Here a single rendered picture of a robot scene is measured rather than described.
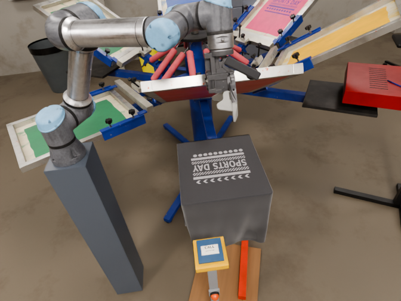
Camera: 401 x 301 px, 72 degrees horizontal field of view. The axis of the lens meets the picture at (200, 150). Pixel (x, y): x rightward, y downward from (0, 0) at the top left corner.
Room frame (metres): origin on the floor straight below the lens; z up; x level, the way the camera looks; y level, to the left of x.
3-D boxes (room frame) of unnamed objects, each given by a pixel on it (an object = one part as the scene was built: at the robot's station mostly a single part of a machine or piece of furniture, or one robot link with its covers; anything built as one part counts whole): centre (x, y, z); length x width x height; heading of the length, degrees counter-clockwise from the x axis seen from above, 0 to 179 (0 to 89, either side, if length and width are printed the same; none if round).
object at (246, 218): (0.88, -0.11, 0.74); 0.45 x 0.03 x 0.43; 93
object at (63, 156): (0.99, 0.60, 1.25); 0.15 x 0.15 x 0.10
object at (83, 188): (0.99, 0.60, 0.60); 0.18 x 0.18 x 1.20; 4
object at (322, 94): (1.91, -0.64, 0.91); 1.34 x 0.41 x 0.08; 63
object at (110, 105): (1.73, 0.72, 1.05); 1.08 x 0.61 x 0.23; 123
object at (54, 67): (4.44, 2.16, 0.37); 0.58 x 0.58 x 0.74
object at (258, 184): (1.11, -0.10, 0.95); 0.48 x 0.44 x 0.01; 3
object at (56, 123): (1.00, 0.59, 1.37); 0.13 x 0.12 x 0.14; 156
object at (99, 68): (2.53, 0.55, 0.91); 1.34 x 0.41 x 0.08; 63
